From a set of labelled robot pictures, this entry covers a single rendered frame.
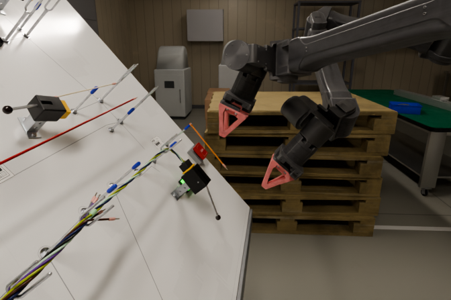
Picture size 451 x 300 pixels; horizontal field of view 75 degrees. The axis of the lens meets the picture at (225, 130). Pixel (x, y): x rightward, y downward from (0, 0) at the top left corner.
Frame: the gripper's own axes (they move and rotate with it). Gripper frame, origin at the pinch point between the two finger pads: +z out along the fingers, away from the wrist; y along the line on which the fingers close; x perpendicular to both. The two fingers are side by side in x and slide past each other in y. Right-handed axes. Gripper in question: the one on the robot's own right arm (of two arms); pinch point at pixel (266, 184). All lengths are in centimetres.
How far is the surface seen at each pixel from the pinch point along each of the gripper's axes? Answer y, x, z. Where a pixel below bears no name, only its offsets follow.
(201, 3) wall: -568, -257, -9
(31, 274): 45.5, -18.8, 8.1
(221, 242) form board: -1.9, 2.6, 21.2
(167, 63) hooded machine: -472, -207, 114
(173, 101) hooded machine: -471, -153, 163
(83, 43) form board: -12, -65, 9
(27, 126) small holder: 25.2, -41.2, 12.4
